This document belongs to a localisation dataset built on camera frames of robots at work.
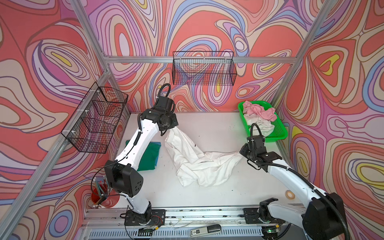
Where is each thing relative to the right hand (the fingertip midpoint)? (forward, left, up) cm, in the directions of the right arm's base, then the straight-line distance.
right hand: (245, 151), depth 86 cm
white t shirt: (-5, +31, -5) cm, 32 cm away
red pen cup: (-21, +77, -2) cm, 79 cm away
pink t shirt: (+33, -27, -2) cm, 42 cm away
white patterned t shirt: (+23, -22, -5) cm, 32 cm away
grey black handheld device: (-37, +26, -5) cm, 45 cm away
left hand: (+12, +39, +15) cm, 44 cm away
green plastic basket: (+18, -30, -6) cm, 35 cm away
